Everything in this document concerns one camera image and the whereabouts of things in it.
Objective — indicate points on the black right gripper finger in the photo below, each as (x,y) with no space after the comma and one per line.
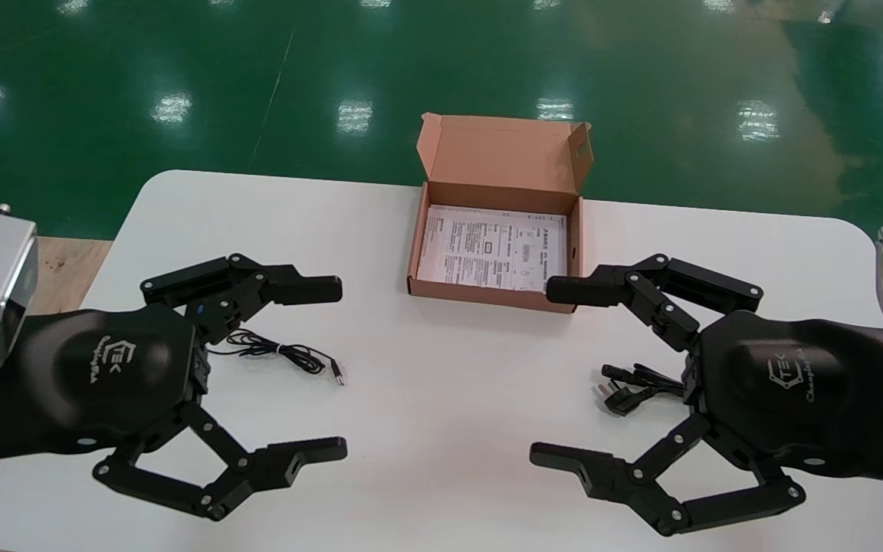
(602,471)
(587,290)

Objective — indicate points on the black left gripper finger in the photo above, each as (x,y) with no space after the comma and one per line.
(273,464)
(303,290)

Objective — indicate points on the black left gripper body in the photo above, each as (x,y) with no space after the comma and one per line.
(104,368)

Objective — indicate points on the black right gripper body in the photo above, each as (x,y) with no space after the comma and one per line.
(794,383)

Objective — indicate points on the brown cardboard storage box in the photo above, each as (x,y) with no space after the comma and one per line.
(503,161)

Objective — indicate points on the white printed instruction sheet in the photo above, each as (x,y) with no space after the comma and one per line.
(487,245)

